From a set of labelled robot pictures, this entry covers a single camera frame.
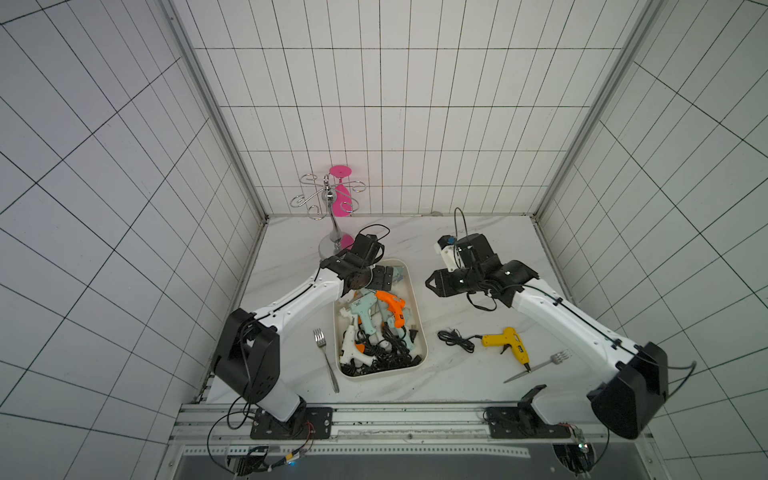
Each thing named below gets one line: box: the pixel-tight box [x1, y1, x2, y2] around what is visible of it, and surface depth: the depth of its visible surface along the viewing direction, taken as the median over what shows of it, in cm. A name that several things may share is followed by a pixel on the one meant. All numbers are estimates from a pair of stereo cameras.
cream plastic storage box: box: [333, 258, 428, 380], surface depth 85 cm
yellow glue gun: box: [481, 327, 531, 373], surface depth 87 cm
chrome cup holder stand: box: [290, 173, 367, 258], surface depth 90 cm
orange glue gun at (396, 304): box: [375, 290, 406, 328], surface depth 89 cm
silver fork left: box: [313, 328, 340, 394], surface depth 89 cm
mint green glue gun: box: [350, 294, 378, 335], surface depth 88 cm
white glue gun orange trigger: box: [340, 317, 376, 366], surface depth 81 cm
